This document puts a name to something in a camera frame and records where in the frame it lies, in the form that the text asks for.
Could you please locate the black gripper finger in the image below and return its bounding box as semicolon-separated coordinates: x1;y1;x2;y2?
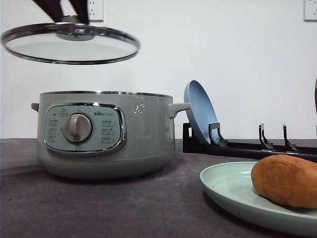
69;0;88;23
32;0;64;22

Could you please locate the glass steamer lid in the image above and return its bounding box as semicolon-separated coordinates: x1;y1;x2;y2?
1;15;140;64

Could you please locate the green plate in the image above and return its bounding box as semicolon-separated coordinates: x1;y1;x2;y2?
200;162;317;237

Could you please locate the brown potato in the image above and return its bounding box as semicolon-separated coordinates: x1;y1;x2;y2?
251;154;317;208

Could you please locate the green electric steamer pot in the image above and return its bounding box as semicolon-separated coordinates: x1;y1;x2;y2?
31;90;191;179

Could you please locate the blue plate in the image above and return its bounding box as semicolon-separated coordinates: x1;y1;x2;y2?
184;80;218;144

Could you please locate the black plate rack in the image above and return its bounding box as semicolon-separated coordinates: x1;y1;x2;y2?
183;122;317;161

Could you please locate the white wall socket left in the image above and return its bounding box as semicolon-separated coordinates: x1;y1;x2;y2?
87;0;104;20

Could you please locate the white wall socket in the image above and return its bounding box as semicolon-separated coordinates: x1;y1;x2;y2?
87;0;104;20
304;0;317;22

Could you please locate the white wall socket right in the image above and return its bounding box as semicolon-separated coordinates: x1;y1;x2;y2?
304;0;317;22

